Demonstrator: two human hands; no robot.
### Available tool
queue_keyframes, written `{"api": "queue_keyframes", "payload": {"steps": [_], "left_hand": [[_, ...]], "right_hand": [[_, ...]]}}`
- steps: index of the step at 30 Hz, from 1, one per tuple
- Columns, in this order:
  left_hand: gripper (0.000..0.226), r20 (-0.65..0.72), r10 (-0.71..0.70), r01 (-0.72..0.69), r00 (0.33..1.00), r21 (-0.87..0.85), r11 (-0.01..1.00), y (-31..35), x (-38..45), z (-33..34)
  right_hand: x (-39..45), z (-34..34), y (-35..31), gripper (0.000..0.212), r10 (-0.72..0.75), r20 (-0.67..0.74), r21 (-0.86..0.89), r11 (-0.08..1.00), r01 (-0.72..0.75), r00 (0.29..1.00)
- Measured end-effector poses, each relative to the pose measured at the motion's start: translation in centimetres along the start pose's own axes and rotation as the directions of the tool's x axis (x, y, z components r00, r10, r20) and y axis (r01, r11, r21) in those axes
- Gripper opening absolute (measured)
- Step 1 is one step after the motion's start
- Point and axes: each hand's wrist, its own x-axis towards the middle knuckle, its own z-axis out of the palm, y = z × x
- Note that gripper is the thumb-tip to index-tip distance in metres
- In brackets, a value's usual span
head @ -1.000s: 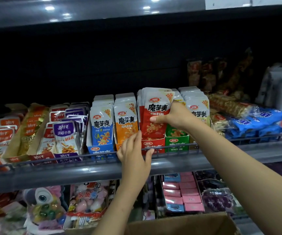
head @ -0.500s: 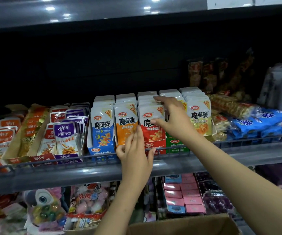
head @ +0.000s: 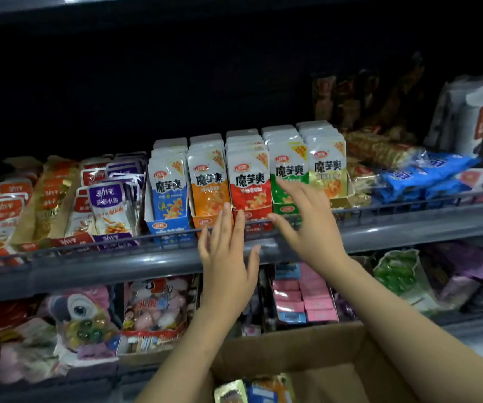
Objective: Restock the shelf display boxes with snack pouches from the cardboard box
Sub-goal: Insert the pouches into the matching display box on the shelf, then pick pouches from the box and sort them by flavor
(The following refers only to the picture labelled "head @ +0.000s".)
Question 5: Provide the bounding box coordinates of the person's left hand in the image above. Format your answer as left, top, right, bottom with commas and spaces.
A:
197, 201, 262, 321

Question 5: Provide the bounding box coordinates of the person's right hand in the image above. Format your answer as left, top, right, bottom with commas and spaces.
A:
267, 177, 349, 275

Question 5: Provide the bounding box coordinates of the person's right forearm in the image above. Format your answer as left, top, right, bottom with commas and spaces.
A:
330, 256, 483, 403

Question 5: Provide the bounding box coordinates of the person's left forearm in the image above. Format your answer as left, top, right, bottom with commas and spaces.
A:
134, 307, 242, 403

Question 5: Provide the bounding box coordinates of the green display carton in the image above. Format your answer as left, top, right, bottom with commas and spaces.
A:
271, 200, 304, 228

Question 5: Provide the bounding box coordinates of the orange display carton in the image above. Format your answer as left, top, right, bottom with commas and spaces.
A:
189, 201, 225, 232

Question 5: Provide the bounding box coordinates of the red display carton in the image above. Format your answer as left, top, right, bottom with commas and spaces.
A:
231, 205, 275, 235

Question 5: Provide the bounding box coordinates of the blue display carton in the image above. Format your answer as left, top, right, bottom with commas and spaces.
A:
144, 193, 194, 249

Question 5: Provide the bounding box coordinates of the row of orange label packets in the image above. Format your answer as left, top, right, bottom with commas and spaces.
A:
187, 133, 232, 219

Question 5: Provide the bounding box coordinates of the row of red label packets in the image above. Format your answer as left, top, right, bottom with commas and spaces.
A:
226, 129, 273, 211

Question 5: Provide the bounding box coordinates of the stack of pink packets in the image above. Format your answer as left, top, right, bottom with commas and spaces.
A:
271, 262, 340, 324

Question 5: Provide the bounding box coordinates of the row of green label packets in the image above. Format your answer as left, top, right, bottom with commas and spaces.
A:
262, 125, 310, 206

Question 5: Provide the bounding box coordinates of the yellow display carton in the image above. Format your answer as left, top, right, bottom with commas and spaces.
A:
330, 180, 356, 211

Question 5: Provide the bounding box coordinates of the row of blue label packets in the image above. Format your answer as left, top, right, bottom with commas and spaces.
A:
147, 137, 192, 223

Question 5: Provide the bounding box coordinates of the row of yellow label packets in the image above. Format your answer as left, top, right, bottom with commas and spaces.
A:
296, 120, 348, 200

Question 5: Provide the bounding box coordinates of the cartoon marshmallow candy bag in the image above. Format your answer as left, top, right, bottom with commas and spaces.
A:
117, 276, 201, 356

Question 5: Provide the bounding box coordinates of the grey shelf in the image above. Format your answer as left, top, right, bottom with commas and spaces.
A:
0, 0, 483, 18
0, 200, 483, 309

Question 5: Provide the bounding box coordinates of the row of purple fish packets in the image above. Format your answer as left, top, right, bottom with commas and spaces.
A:
88, 153, 148, 239

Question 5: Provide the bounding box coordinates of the brown cardboard box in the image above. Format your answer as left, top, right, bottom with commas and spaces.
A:
209, 321, 419, 403

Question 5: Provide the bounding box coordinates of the pile of clear nut bars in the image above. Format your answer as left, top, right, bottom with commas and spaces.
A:
343, 129, 426, 172

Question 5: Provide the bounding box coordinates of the green candy bag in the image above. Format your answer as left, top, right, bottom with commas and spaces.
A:
372, 248, 440, 316

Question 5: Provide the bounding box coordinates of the row of red fish packets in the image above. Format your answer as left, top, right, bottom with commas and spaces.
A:
64, 157, 113, 239

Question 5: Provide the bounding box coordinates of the blue orange snack packet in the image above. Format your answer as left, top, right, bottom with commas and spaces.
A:
247, 374, 296, 403

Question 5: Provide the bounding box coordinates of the toy bird candy bag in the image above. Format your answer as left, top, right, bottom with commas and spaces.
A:
48, 285, 121, 362

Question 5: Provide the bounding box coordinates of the row of dark snack bags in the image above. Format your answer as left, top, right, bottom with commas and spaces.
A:
311, 53, 426, 135

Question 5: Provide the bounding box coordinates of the pile of blue snack packets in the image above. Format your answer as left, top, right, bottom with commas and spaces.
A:
372, 152, 482, 205

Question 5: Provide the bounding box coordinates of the gold display carton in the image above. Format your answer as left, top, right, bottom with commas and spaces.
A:
10, 155, 81, 245

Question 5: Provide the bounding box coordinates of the purple snack bag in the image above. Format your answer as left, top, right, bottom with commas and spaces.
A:
430, 242, 483, 308

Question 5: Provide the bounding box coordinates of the row of orange white packets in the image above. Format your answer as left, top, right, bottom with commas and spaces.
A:
0, 178, 35, 251

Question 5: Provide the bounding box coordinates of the pink white candy bag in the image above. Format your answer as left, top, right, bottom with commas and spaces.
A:
0, 318, 62, 386

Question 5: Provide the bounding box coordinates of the row of white snack bags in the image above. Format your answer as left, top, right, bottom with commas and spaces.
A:
423, 73, 483, 159

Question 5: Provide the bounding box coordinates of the grey top shelf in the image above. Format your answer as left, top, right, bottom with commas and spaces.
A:
0, 0, 483, 18

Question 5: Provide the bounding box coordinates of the wire shelf rail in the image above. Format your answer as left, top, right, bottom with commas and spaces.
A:
0, 188, 483, 267

